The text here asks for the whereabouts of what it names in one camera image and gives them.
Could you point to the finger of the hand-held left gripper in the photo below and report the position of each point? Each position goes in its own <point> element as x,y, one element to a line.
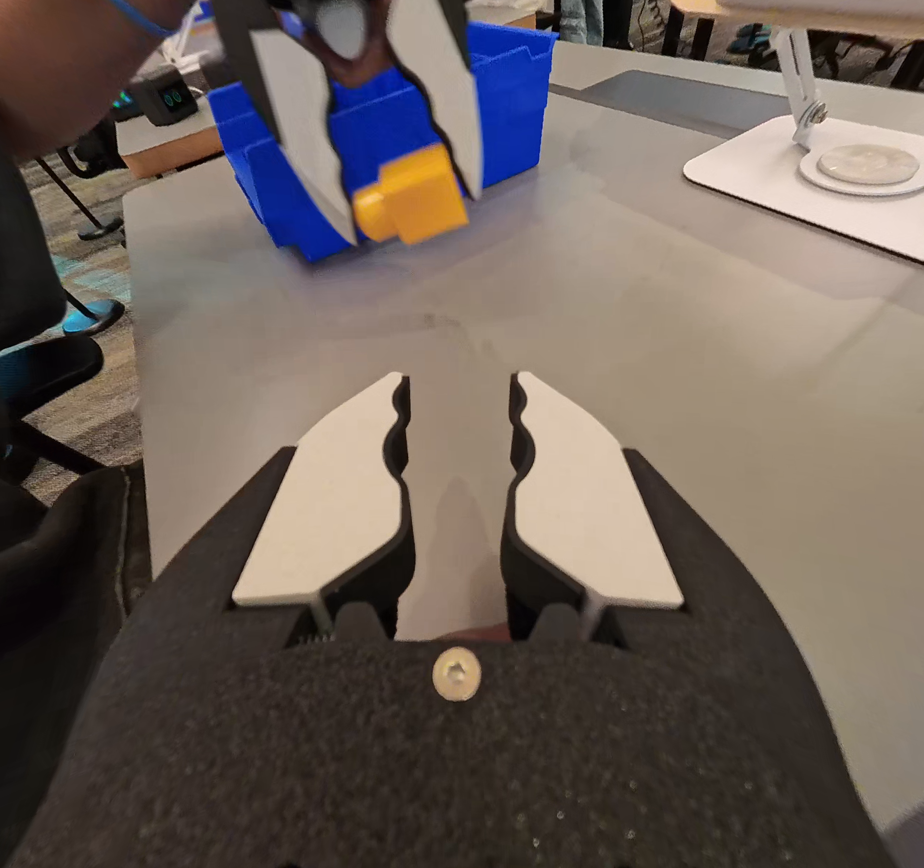
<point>299,117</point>
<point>433,52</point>

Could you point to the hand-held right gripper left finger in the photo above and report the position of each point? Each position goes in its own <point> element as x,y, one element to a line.
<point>325,507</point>

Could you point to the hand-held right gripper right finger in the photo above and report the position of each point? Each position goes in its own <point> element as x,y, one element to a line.
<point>585,507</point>

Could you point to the blue plastic bin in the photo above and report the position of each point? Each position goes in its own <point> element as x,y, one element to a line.
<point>505,102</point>

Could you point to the yellow one-stud toy block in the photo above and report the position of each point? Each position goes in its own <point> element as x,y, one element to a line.
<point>419,196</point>

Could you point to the person's left forearm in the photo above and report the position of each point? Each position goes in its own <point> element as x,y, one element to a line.
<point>58,37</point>

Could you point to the grey desk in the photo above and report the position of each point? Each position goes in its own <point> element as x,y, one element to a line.
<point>577,341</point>

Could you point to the person's grey sweatshirt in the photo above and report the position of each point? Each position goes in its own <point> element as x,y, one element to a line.
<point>58,579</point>

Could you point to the black office chair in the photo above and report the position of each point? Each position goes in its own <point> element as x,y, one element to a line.
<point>43,370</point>

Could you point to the white tablet stand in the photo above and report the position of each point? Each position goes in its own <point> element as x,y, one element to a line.
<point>758,167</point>

